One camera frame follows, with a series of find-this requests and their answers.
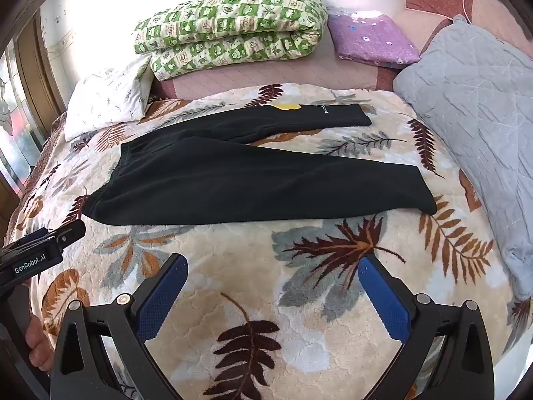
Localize green patterned folded quilt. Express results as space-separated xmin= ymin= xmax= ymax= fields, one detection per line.
xmin=133 ymin=0 xmax=329 ymax=82

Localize red-brown padded headboard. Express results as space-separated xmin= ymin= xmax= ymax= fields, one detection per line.
xmin=375 ymin=0 xmax=533 ymax=92

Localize pink bed sheet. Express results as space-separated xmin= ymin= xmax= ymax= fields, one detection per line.
xmin=152 ymin=29 xmax=442 ymax=103

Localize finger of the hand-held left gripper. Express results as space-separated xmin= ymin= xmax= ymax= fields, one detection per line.
xmin=42 ymin=219 xmax=87 ymax=248

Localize wooden framed window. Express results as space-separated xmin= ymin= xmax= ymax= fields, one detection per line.
xmin=0 ymin=6 xmax=67 ymax=217

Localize white printed pillow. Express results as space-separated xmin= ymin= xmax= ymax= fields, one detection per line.
xmin=64 ymin=54 xmax=155 ymax=142

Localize leaf print blanket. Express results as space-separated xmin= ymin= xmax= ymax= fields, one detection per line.
xmin=4 ymin=83 xmax=533 ymax=400

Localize grey quilted blanket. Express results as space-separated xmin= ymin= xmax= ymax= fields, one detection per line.
xmin=392 ymin=14 xmax=533 ymax=301

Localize black pants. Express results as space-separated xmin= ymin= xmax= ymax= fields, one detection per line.
xmin=82 ymin=103 xmax=437 ymax=226

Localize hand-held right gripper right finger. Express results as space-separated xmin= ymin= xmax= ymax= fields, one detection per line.
xmin=359 ymin=254 xmax=496 ymax=400

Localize purple floral folded cloth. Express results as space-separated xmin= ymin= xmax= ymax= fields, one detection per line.
xmin=327 ymin=8 xmax=421 ymax=69

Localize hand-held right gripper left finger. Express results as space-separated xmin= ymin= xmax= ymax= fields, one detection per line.
xmin=50 ymin=253 xmax=189 ymax=400

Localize person's left hand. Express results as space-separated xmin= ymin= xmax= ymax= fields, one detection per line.
xmin=24 ymin=317 xmax=55 ymax=372

